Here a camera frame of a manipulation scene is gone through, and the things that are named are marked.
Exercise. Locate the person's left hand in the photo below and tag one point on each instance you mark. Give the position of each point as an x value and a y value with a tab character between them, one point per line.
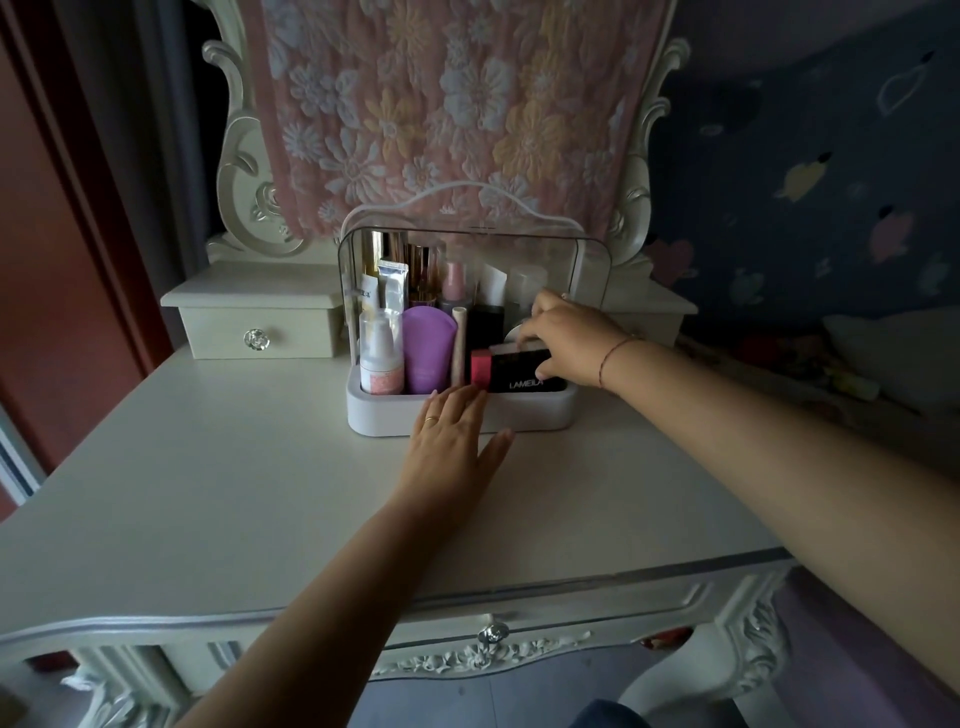
446	457

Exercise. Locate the black cosmetic bottle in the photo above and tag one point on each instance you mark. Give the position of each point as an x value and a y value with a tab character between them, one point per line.
486	326

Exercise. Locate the person's left forearm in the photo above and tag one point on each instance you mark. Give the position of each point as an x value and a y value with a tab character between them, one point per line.
337	615

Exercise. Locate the black and red cosmetic box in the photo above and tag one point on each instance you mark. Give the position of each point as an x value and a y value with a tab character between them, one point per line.
510	371

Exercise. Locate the small white yellow tube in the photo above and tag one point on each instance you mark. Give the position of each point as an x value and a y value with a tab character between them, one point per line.
368	294

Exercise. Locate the white ornate dressing table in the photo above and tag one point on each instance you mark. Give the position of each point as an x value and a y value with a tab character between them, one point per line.
225	487

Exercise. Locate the beige cosmetic stick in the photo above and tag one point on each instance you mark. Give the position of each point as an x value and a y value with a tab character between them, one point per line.
460	345

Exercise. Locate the gold lipstick tube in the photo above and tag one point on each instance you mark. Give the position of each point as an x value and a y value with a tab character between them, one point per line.
384	251

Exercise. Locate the pink cosmetic bottle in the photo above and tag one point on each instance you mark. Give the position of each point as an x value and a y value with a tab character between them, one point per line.
454	286

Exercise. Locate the person's right hand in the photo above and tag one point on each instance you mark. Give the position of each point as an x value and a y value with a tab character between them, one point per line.
581	345

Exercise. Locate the pink floral cloth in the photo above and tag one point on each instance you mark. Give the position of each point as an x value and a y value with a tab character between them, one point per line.
465	97

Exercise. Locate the reddish brown wooden door frame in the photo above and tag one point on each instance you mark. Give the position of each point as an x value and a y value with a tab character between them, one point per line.
67	225

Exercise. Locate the pink spray bottle clear cap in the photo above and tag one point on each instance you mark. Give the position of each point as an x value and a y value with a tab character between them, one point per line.
381	360

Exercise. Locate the white tabletop drawer box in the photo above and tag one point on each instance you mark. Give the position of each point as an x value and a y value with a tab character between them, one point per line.
652	304
247	307

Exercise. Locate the purple stool seat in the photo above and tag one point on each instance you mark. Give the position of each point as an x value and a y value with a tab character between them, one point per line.
862	652

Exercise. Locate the white cosmetic bottle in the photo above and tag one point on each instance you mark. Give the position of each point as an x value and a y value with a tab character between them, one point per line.
493	285

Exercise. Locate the person's blue trouser leg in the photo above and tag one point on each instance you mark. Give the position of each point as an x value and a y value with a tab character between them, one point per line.
607	716

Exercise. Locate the white cosmetic organizer clear lid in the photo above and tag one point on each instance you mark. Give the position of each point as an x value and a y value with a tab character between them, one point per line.
540	416

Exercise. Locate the person's left thumb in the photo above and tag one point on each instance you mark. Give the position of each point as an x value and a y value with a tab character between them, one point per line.
497	451

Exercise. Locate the ornate white mirror frame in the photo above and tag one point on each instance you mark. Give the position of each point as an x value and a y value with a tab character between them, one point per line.
244	172

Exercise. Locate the white pillow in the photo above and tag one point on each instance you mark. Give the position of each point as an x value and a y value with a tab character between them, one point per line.
900	356

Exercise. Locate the white tube silver cap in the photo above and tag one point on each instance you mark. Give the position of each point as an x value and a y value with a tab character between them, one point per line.
393	285

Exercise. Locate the person's right thumb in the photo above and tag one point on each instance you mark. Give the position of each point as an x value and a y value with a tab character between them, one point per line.
549	302

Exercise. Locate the dark blue patterned bedsheet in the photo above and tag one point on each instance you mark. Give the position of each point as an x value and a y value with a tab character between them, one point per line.
810	150

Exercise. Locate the person's left middle finger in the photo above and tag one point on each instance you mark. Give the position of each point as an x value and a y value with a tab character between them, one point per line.
457	409

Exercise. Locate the person's right forearm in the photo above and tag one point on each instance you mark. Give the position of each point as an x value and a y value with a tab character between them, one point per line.
787	487

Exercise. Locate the rose gold cosmetic bottle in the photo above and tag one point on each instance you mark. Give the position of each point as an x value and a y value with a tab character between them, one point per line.
423	274

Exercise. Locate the crystal drawer knob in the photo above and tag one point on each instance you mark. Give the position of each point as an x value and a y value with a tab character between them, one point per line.
493	634
256	340

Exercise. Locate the purple squeeze tube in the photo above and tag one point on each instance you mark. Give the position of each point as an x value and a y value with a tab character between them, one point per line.
429	349

